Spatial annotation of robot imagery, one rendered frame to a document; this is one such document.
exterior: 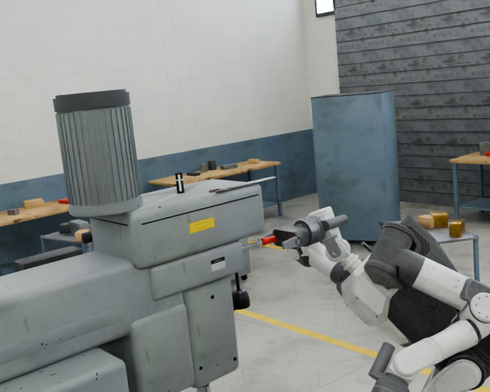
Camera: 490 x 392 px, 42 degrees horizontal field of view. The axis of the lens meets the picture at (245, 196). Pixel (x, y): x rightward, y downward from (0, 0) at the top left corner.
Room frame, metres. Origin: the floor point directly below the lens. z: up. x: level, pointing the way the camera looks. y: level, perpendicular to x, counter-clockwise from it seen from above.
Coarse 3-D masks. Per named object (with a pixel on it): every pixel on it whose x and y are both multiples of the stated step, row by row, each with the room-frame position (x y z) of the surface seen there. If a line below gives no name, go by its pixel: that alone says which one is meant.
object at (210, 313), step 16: (192, 288) 1.76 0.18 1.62; (208, 288) 1.79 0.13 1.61; (224, 288) 1.83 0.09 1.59; (192, 304) 1.75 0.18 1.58; (208, 304) 1.79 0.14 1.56; (224, 304) 1.82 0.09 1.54; (192, 320) 1.75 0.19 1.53; (208, 320) 1.78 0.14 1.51; (224, 320) 1.82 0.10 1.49; (192, 336) 1.74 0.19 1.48; (208, 336) 1.78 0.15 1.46; (224, 336) 1.81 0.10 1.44; (192, 352) 1.74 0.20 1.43; (208, 352) 1.77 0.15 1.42; (224, 352) 1.81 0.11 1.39; (208, 368) 1.77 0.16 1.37; (224, 368) 1.81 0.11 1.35
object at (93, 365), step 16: (80, 352) 1.52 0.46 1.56; (96, 352) 1.51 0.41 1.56; (48, 368) 1.45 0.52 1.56; (64, 368) 1.44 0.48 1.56; (80, 368) 1.43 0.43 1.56; (96, 368) 1.42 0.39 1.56; (112, 368) 1.43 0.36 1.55; (0, 384) 1.38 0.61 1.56; (16, 384) 1.37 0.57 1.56; (32, 384) 1.37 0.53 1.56; (48, 384) 1.36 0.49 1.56; (64, 384) 1.36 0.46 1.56; (80, 384) 1.37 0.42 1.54; (96, 384) 1.40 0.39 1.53; (112, 384) 1.43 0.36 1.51
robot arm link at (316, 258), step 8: (312, 248) 2.22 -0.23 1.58; (320, 248) 2.21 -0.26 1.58; (296, 256) 2.23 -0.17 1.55; (304, 256) 2.22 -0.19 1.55; (312, 256) 2.21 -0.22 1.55; (320, 256) 2.18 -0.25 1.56; (304, 264) 2.23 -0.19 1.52; (312, 264) 2.21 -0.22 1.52; (320, 264) 2.17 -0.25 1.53; (328, 264) 2.14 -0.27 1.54; (320, 272) 2.18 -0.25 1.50; (328, 272) 2.13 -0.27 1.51
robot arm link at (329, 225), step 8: (312, 216) 2.02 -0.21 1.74; (320, 216) 2.03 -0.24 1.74; (328, 216) 2.03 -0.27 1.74; (344, 216) 2.02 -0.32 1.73; (320, 224) 1.98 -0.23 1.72; (328, 224) 1.97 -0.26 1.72; (336, 224) 1.99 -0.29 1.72; (344, 224) 2.02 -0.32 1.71; (328, 232) 2.01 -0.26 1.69; (336, 232) 2.02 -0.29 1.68; (320, 240) 1.99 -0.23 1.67
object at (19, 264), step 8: (64, 248) 1.99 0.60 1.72; (72, 248) 1.97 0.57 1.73; (32, 256) 1.92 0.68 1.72; (40, 256) 1.91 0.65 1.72; (48, 256) 1.90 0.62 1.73; (56, 256) 1.91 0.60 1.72; (64, 256) 1.92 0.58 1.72; (72, 256) 1.94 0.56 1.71; (16, 264) 1.87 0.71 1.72; (24, 264) 1.84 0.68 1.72; (32, 264) 1.85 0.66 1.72; (40, 264) 1.87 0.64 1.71
